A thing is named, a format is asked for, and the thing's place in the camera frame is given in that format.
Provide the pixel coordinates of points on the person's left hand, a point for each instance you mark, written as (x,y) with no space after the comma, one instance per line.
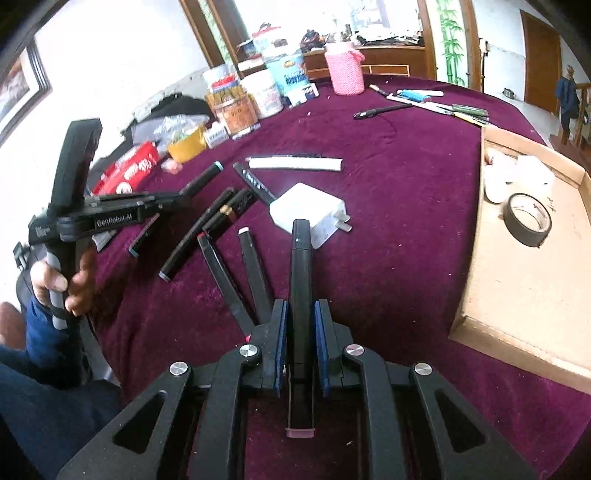
(80,288)

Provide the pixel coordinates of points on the white power adapter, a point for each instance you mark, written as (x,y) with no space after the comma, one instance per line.
(533,177)

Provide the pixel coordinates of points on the blue sleeve forearm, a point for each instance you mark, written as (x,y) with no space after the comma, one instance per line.
(47,412)

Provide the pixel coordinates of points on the white pen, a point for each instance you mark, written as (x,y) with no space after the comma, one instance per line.
(429,106)

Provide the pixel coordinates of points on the black marker red cap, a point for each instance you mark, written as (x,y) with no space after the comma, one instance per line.
(225,285)

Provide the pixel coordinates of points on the maroon velvet table cloth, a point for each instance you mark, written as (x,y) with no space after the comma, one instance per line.
(410,181)

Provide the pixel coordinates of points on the black marker white cap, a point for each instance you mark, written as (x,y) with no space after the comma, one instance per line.
(262,300)

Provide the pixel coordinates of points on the framed wall picture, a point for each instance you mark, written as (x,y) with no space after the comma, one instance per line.
(25,86)

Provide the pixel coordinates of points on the white tube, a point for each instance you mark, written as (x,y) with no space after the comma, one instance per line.
(295,163)

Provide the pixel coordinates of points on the black marker pink cap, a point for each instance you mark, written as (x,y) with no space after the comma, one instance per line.
(301,343)

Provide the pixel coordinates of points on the black pen on cloth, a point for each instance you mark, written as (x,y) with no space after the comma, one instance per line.
(371,113)

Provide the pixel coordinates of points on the green marker pen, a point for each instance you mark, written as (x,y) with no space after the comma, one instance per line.
(465,109)

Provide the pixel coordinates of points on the white charger with prongs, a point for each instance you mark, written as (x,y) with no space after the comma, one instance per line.
(326,213)

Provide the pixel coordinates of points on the red paper bag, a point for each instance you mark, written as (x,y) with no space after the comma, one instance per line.
(125,174)

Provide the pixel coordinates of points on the brown cardboard box tray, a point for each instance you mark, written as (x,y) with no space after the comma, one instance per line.
(530,306)

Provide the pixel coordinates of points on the white bottle orange cap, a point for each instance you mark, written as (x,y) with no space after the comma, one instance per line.
(499,175)

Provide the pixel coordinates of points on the black marker green cap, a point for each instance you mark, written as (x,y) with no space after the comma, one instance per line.
(199,182)

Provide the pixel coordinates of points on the blue lighter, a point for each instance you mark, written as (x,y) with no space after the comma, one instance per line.
(414,95)

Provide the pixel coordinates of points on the pink knitted cup holder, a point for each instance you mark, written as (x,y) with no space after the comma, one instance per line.
(345,68)

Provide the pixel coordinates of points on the white plastic tub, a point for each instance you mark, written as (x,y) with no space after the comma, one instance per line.
(264,93)

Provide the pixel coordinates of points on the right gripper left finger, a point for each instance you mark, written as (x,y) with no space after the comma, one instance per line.
(190,422)

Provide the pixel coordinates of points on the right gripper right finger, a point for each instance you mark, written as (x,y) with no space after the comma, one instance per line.
(413,423)

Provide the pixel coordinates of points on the black tape roll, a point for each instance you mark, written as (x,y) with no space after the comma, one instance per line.
(527,219)

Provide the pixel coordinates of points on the black gold lipstick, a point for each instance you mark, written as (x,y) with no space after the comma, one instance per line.
(229,213)

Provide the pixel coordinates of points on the brown tea tin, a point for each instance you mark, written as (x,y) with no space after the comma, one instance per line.
(233,108)

